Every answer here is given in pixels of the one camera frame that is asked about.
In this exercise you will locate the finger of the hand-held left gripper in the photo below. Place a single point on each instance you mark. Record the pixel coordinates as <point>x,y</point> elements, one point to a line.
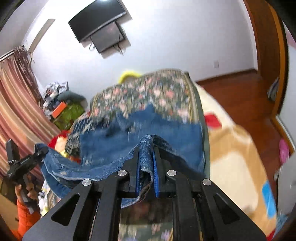
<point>39,154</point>

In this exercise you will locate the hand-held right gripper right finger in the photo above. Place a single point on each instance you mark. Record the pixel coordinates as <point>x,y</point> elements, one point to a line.
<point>156,183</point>

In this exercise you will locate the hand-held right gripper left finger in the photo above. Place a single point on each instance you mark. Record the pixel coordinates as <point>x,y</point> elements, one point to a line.
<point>138,183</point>

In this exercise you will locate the blue denim jacket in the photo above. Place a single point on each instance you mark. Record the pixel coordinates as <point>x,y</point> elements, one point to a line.
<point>115,148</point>

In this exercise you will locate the person's left forearm orange sleeve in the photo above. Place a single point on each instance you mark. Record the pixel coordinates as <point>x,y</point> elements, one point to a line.
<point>26,220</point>

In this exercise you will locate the person's left hand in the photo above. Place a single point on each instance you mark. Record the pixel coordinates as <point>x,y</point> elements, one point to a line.
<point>31,188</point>

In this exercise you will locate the red plush toy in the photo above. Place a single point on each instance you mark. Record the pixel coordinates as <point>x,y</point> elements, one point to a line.
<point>56,141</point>

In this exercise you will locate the black white patterned cloth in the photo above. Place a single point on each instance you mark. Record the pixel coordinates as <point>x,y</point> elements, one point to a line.
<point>76,134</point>

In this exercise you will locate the orange box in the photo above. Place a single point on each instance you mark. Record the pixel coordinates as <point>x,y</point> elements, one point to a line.
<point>58,110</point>

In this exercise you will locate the striped brown curtain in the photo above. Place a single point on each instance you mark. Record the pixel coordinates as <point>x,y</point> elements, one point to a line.
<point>20,104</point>

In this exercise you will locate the pile of mixed clutter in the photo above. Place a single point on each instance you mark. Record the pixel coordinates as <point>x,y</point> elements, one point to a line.
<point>54,91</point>

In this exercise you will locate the grey pillow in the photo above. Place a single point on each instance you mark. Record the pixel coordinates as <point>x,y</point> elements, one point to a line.
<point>71,97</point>

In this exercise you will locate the cream printed blanket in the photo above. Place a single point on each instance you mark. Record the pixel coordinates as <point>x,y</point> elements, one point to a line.
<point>231,166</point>

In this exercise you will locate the dark floral blanket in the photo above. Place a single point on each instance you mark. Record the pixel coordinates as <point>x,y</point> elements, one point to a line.
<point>150,92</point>

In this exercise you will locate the yellow fuzzy object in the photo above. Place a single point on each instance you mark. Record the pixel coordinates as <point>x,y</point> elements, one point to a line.
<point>127,75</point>

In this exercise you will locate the pink object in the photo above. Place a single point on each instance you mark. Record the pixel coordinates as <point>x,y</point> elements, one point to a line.
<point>284,151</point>

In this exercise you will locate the wooden wardrobe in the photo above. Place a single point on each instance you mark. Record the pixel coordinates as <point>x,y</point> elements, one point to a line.
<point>281,69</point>

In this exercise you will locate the wooden room door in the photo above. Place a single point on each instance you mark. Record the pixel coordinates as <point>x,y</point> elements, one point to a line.
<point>261,34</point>

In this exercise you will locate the black wall television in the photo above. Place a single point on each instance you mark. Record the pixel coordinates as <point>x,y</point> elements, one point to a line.
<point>97,19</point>

